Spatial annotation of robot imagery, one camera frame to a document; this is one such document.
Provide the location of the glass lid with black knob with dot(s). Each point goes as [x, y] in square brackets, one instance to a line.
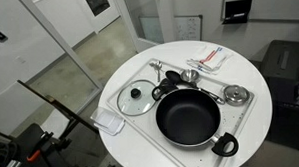
[136, 98]

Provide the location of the small steel lid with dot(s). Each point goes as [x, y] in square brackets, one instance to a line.
[236, 95]

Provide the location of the silver spoon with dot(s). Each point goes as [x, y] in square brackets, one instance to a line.
[157, 66]

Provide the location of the small steel funnel cup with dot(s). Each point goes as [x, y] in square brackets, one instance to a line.
[189, 75]

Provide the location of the round white table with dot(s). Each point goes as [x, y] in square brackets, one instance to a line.
[130, 149]

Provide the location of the white plastic tray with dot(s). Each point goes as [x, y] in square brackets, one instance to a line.
[233, 118]

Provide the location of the clear plastic container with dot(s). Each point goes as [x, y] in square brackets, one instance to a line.
[107, 121]

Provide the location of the white striped dish towel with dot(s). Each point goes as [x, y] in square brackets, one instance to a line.
[209, 58]

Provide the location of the framed dark picture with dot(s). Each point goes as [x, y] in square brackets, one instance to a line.
[98, 6]

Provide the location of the black tripod stand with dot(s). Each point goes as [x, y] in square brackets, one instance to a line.
[55, 130]

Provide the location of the dark grey bin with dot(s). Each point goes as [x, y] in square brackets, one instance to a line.
[281, 60]

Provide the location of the black ladle with steel handle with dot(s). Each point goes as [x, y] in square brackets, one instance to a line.
[176, 79]

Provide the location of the black pot with handles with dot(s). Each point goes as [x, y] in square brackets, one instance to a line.
[189, 118]

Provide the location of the whiteboard leaning on wall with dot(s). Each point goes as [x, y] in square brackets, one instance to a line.
[188, 28]

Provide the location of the black wall holder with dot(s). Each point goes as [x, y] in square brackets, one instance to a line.
[237, 11]

